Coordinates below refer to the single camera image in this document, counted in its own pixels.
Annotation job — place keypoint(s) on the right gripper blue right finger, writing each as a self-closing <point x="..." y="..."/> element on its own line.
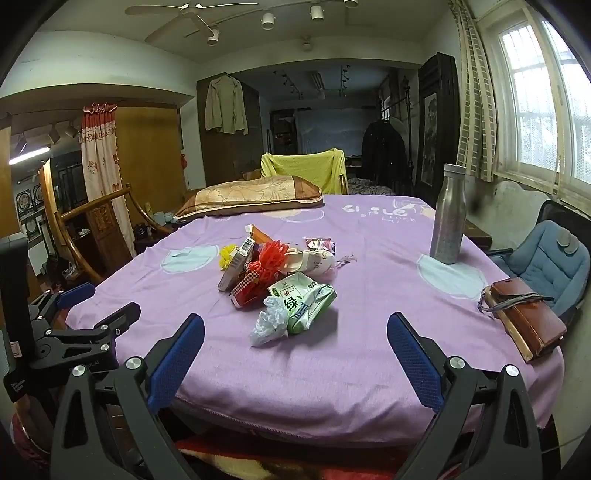
<point x="422" y="374"/>

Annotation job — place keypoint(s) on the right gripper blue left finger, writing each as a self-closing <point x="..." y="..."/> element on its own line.
<point x="169" y="361"/>

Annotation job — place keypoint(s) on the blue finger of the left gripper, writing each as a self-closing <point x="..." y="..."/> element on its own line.
<point x="74" y="296"/>
<point x="120" y="320"/>

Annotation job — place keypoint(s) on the white medicine box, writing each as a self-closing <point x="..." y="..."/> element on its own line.
<point x="242" y="256"/>

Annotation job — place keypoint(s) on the yellow foam fruit net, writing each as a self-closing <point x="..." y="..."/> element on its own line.
<point x="226" y="255"/>

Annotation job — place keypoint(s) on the green white snack bag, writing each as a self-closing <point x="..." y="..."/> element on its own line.
<point x="304" y="298"/>

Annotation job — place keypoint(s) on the red foam fruit net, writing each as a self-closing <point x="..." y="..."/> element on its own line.
<point x="272" y="257"/>

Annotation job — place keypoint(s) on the white floral paper cup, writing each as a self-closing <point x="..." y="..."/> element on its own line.
<point x="313" y="263"/>

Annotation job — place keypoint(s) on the red snack packet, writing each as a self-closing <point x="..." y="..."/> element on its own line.
<point x="251" y="288"/>

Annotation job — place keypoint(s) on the wooden armchair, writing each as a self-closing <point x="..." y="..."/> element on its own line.
<point x="104" y="230"/>

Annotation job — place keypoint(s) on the crumpled white plastic bag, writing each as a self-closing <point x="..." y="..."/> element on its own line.
<point x="272" y="323"/>

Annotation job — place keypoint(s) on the brown leather notebook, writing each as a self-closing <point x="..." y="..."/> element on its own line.
<point x="525" y="315"/>

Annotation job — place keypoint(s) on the purple bed sheet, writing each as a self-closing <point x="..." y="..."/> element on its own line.
<point x="339" y="382"/>

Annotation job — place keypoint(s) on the silver metal bottle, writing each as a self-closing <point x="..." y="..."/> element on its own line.
<point x="450" y="218"/>

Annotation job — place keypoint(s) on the red floral curtain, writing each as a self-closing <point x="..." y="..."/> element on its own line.
<point x="100" y="162"/>

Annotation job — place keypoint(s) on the pink clear plastic wrapper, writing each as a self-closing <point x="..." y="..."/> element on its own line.
<point x="320" y="244"/>

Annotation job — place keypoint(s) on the blue cushioned chair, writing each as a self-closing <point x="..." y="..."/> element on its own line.
<point x="553" y="260"/>

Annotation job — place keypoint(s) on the brown gold pillow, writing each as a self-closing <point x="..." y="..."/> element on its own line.
<point x="251" y="196"/>

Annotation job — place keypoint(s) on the yellow cloth covered chair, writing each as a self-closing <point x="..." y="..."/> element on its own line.
<point x="327" y="169"/>

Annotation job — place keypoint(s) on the checked window curtain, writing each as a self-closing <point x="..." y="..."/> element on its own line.
<point x="479" y="127"/>

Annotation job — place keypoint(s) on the beige hanging jacket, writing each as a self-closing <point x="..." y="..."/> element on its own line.
<point x="225" y="106"/>

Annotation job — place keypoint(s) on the dark wooden wardrobe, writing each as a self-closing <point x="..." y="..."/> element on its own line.
<point x="439" y="124"/>

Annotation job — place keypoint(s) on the window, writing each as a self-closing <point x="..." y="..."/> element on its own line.
<point x="543" y="102"/>

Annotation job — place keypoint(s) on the ceiling fan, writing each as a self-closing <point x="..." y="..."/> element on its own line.
<point x="188" y="11"/>

